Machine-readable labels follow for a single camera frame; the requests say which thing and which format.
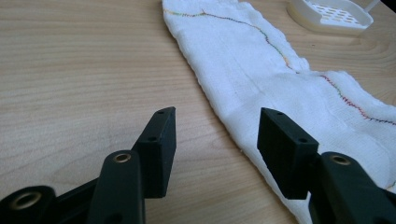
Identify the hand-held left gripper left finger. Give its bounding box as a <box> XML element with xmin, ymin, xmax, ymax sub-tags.
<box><xmin>86</xmin><ymin>106</ymin><xmax>177</xmax><ymax>224</ymax></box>

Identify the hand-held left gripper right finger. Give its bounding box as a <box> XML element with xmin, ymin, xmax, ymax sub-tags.
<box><xmin>257</xmin><ymin>107</ymin><xmax>396</xmax><ymax>224</ymax></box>

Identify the white cloth with coloured stitching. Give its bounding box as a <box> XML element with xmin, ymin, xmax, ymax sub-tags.
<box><xmin>161</xmin><ymin>0</ymin><xmax>396</xmax><ymax>224</ymax></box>

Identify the white plastic basket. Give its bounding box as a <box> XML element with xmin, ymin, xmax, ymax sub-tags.
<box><xmin>286</xmin><ymin>0</ymin><xmax>375</xmax><ymax>35</ymax></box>

